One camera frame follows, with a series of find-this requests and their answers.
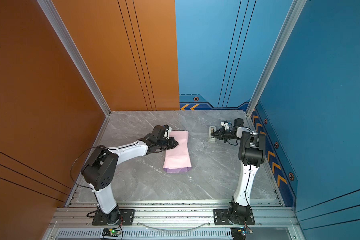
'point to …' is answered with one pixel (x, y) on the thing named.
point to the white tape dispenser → (211, 129)
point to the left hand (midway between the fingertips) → (179, 142)
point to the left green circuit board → (111, 232)
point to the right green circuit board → (239, 233)
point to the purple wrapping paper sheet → (177, 159)
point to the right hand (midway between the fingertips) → (211, 134)
